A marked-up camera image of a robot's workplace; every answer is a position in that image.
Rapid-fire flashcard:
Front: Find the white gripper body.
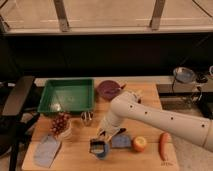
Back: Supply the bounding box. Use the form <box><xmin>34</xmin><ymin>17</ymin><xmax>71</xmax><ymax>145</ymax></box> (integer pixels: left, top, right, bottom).
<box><xmin>97</xmin><ymin>113</ymin><xmax>123</xmax><ymax>136</ymax></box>

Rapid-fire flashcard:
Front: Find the black handled brush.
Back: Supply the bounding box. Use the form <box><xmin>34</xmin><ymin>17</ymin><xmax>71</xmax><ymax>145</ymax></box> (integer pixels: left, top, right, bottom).
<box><xmin>89</xmin><ymin>131</ymin><xmax>111</xmax><ymax>156</ymax></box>

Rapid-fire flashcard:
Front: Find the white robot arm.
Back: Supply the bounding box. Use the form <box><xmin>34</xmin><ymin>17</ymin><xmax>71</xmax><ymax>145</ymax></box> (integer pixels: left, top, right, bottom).
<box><xmin>97</xmin><ymin>91</ymin><xmax>213</xmax><ymax>152</ymax></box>

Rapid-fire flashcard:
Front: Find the blue plastic cup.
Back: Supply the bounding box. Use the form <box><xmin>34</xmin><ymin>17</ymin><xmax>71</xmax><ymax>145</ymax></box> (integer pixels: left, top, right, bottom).
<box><xmin>91</xmin><ymin>142</ymin><xmax>109</xmax><ymax>160</ymax></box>

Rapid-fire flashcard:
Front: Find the small metal cup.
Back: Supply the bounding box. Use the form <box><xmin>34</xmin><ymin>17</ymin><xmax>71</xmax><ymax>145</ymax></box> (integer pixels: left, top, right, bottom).
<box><xmin>81</xmin><ymin>111</ymin><xmax>93</xmax><ymax>126</ymax></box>

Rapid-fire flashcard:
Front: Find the blue sponge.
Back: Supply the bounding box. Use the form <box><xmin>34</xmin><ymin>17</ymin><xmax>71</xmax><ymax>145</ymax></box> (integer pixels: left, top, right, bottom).
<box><xmin>111</xmin><ymin>134</ymin><xmax>131</xmax><ymax>148</ymax></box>

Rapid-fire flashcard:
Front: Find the yellow red apple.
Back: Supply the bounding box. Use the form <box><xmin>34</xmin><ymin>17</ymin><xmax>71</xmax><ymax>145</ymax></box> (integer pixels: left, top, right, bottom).
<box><xmin>132</xmin><ymin>136</ymin><xmax>147</xmax><ymax>152</ymax></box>

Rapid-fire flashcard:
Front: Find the white bowl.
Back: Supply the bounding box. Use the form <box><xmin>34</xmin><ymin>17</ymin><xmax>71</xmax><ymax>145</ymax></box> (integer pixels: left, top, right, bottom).
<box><xmin>55</xmin><ymin>122</ymin><xmax>71</xmax><ymax>139</ymax></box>

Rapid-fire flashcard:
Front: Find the green plastic tray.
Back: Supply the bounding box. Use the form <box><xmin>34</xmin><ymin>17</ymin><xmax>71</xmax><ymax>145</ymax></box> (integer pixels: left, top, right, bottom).
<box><xmin>38</xmin><ymin>79</ymin><xmax>95</xmax><ymax>115</ymax></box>

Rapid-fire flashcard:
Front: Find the red grapes bunch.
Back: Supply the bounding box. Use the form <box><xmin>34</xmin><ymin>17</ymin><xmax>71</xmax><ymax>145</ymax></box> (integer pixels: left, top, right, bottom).
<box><xmin>51</xmin><ymin>113</ymin><xmax>70</xmax><ymax>135</ymax></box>

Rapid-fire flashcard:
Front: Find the orange carrot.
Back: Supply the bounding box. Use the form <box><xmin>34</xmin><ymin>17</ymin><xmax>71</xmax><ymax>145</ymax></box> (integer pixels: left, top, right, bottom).
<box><xmin>158</xmin><ymin>132</ymin><xmax>169</xmax><ymax>161</ymax></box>

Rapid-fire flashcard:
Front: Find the wooden cutting board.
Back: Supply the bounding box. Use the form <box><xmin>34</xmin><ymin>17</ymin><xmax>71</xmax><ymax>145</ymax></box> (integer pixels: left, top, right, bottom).
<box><xmin>21</xmin><ymin>81</ymin><xmax>181</xmax><ymax>171</ymax></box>

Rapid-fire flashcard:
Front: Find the grey blue cloth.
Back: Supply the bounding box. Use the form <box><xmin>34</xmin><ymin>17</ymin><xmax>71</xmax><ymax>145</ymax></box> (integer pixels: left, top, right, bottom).
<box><xmin>34</xmin><ymin>135</ymin><xmax>61</xmax><ymax>168</ymax></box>

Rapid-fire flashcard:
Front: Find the metal bowl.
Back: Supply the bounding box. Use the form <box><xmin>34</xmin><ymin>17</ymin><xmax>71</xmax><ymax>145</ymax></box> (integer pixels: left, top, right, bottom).
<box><xmin>173</xmin><ymin>67</ymin><xmax>196</xmax><ymax>83</ymax></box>

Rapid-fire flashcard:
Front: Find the black chair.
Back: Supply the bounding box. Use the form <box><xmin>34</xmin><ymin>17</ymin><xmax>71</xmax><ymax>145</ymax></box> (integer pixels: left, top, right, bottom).
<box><xmin>0</xmin><ymin>75</ymin><xmax>41</xmax><ymax>171</ymax></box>

